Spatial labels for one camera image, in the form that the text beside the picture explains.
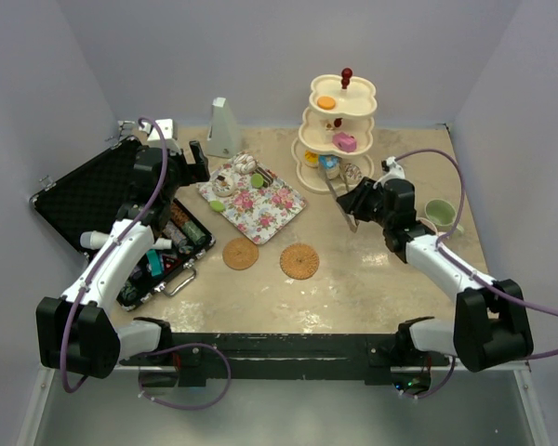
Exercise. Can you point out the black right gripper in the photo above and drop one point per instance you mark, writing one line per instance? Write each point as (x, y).
(355, 201)

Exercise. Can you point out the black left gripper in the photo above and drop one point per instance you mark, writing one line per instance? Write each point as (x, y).
(192, 173)

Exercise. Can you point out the metal tongs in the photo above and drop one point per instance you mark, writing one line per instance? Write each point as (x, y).
(352, 223)

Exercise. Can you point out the white striped donut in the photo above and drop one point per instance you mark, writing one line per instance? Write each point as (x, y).
(244, 163)

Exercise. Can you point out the sprinkled white donut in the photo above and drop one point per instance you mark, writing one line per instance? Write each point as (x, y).
(351, 173)

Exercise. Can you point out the chocolate striped cake bar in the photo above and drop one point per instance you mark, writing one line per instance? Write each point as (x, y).
(266, 174)

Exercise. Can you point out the blue glazed donut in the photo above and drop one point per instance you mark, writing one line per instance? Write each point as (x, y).
(330, 165)

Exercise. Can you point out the pink cake slice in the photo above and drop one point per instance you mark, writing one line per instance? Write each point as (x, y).
(345, 142)

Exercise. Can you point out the yellow glazed donut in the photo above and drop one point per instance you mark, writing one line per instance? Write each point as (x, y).
(311, 159)

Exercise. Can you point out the cream cake slice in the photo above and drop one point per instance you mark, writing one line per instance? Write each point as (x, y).
(328, 132)

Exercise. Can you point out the orange macaron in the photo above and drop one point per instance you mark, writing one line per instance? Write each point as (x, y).
(326, 103)

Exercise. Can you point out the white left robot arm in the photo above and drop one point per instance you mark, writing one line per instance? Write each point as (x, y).
(75, 330)

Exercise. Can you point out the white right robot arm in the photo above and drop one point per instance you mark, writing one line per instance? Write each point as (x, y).
(490, 326)

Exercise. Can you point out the green macaron left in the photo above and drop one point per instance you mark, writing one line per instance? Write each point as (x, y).
(217, 206)

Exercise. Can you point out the green macaron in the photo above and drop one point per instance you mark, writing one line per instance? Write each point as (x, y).
(257, 181)
(217, 206)

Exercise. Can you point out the grey metronome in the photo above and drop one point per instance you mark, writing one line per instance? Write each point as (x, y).
(224, 137)

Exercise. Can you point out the orange poker chip stack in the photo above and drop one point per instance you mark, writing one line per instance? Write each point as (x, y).
(178, 216)

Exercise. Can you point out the green cup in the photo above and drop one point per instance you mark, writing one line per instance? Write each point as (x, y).
(443, 215)

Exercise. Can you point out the green poker chip stack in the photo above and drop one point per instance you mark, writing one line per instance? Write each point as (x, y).
(193, 232)

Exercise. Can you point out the green macaron centre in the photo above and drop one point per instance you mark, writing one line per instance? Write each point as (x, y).
(257, 181)

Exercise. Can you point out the floral serving tray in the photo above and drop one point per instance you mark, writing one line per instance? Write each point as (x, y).
(258, 214)

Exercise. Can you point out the cream three-tier dessert stand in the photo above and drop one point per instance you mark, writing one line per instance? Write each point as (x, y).
(357, 104)

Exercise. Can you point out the white small bottle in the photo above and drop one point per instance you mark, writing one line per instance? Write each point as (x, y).
(163, 244)

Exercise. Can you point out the left woven coaster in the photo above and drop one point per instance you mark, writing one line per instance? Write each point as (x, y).
(240, 254)

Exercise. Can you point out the woven coaster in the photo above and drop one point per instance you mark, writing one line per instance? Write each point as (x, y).
(299, 261)
(240, 254)

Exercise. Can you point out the right woven coaster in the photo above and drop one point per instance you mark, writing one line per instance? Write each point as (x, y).
(299, 261)

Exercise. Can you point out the black open case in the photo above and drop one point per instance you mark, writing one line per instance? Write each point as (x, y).
(89, 198)

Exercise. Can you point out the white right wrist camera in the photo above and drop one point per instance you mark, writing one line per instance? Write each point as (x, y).
(391, 169)

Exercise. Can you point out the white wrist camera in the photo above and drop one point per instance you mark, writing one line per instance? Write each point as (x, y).
(168, 135)
(391, 169)

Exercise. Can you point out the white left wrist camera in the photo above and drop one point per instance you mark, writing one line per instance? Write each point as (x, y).
(168, 135)

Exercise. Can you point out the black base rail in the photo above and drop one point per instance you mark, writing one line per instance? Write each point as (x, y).
(354, 357)

